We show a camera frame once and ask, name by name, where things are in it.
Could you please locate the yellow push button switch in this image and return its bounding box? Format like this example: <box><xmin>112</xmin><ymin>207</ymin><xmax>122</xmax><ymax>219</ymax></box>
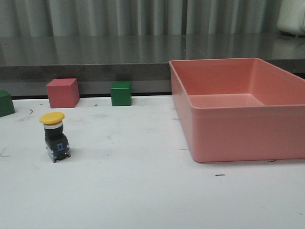
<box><xmin>40</xmin><ymin>112</ymin><xmax>71</xmax><ymax>163</ymax></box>

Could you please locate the green cube block centre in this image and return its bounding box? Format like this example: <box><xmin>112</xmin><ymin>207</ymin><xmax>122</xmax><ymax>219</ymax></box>
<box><xmin>111</xmin><ymin>82</ymin><xmax>132</xmax><ymax>106</ymax></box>

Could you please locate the pink plastic bin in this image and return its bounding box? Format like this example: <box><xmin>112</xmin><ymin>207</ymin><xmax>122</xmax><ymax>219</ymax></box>
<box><xmin>170</xmin><ymin>58</ymin><xmax>305</xmax><ymax>162</ymax></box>

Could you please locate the pink cube block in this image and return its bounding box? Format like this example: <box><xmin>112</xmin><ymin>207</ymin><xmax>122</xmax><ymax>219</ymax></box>
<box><xmin>46</xmin><ymin>78</ymin><xmax>80</xmax><ymax>108</ymax></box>

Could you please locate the dark grey counter shelf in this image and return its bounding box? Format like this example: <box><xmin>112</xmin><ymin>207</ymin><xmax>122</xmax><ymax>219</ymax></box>
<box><xmin>0</xmin><ymin>33</ymin><xmax>305</xmax><ymax>98</ymax></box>

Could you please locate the green block left edge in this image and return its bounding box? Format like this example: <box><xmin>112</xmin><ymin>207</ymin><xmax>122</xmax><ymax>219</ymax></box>
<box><xmin>0</xmin><ymin>90</ymin><xmax>15</xmax><ymax>117</ymax></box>

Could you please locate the grey curtain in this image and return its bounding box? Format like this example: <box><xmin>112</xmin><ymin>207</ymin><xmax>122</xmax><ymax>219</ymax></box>
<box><xmin>0</xmin><ymin>0</ymin><xmax>281</xmax><ymax>37</ymax></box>

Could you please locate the white appliance on counter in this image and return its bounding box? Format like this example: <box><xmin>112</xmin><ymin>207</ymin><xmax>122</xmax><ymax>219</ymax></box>
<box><xmin>277</xmin><ymin>0</ymin><xmax>305</xmax><ymax>36</ymax></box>

